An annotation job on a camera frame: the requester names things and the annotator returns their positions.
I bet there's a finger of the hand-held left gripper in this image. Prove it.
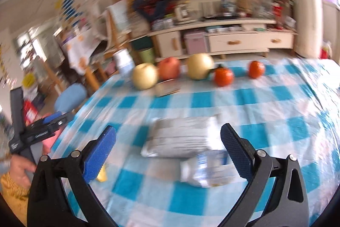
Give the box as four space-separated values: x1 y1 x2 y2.
27 111 75 130
23 121 68 143

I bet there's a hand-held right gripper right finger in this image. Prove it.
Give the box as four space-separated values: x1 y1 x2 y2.
220 123 310 227

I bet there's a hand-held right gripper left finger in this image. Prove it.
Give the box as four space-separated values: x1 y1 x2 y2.
27 125 118 227

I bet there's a white printed plastic pouch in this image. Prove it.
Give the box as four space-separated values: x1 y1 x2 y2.
140 115 222 159

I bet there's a person's left forearm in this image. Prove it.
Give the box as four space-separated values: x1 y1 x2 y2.
0 172 30 226

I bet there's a person's left hand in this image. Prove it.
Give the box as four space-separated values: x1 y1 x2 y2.
9 155 38 189

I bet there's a pink cloth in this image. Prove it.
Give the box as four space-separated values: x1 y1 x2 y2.
42 128 65 154

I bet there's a yellow snack wrapper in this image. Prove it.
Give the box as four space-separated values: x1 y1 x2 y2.
96 163 108 183

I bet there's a blue round stool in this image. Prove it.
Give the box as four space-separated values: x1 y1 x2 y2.
54 83 88 114

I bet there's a blue white checked tablecloth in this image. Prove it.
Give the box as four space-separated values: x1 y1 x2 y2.
49 57 340 227

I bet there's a wooden chair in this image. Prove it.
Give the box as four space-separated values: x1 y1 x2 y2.
84 7 128 96

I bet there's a white cloth with orange print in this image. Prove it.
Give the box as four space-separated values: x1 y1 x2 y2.
62 30 105 74

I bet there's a tangerine with leaf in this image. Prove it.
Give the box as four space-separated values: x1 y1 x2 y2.
211 64 234 87

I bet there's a plain tangerine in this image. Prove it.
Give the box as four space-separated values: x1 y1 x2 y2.
248 60 265 79

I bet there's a yellow apple left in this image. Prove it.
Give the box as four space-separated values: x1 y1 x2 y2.
132 62 159 90

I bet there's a brown flat card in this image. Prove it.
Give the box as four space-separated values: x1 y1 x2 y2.
155 83 181 98

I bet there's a large yellow pear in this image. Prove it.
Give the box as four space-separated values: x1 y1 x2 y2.
186 53 214 81

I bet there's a white plastic milk bottle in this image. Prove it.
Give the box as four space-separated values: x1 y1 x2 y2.
112 48 136 78

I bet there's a red apple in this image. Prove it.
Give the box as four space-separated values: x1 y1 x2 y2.
158 56 181 81

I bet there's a green waste bin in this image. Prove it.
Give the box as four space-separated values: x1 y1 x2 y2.
138 47 156 64

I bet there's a cream television cabinet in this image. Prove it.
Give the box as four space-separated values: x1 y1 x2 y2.
147 17 298 60

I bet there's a pink storage box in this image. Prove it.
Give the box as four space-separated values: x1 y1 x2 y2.
183 31 209 55

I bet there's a brown paper bag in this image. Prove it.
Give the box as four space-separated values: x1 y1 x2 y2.
237 0 256 15

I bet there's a white electric kettle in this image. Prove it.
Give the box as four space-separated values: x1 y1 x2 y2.
173 3 191 23

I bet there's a clear gift bag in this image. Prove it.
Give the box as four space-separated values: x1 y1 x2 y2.
254 0 275 20

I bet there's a dark wrapped flower bouquet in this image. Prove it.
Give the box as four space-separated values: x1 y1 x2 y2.
132 0 171 23

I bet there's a cream curtain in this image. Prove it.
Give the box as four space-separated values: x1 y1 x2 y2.
278 0 324 58

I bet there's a wall poster with blue bars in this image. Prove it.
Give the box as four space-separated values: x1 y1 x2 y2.
54 0 83 23

